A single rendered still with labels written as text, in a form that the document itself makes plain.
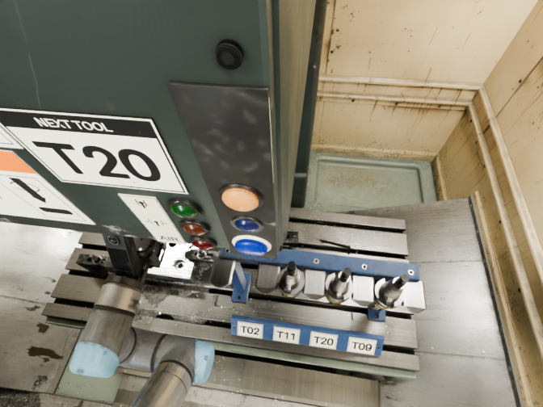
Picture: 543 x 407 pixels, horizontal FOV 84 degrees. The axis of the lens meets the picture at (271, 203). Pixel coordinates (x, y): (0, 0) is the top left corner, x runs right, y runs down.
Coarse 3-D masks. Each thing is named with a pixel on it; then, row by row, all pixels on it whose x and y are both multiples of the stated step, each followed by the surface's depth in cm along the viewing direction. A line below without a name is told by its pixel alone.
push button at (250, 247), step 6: (240, 240) 26; (246, 240) 26; (252, 240) 26; (234, 246) 27; (240, 246) 26; (246, 246) 26; (252, 246) 26; (258, 246) 26; (264, 246) 26; (240, 252) 28; (246, 252) 27; (252, 252) 27; (258, 252) 27; (264, 252) 27
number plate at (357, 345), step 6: (348, 342) 88; (354, 342) 88; (360, 342) 87; (366, 342) 87; (372, 342) 87; (348, 348) 89; (354, 348) 88; (360, 348) 88; (366, 348) 88; (372, 348) 88; (372, 354) 88
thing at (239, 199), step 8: (224, 192) 20; (232, 192) 19; (240, 192) 19; (248, 192) 19; (224, 200) 20; (232, 200) 20; (240, 200) 20; (248, 200) 20; (256, 200) 20; (232, 208) 21; (240, 208) 21; (248, 208) 21
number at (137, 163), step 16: (80, 144) 18; (96, 144) 18; (112, 144) 18; (128, 144) 17; (144, 144) 17; (96, 160) 19; (112, 160) 19; (128, 160) 19; (144, 160) 19; (160, 160) 18; (112, 176) 21; (128, 176) 20; (144, 176) 20; (160, 176) 20
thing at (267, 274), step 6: (264, 264) 73; (270, 264) 73; (258, 270) 72; (264, 270) 72; (270, 270) 72; (276, 270) 72; (258, 276) 71; (264, 276) 71; (270, 276) 71; (276, 276) 71; (258, 282) 70; (264, 282) 70; (270, 282) 70; (276, 282) 70; (258, 288) 70; (264, 288) 70; (270, 288) 70; (276, 288) 70
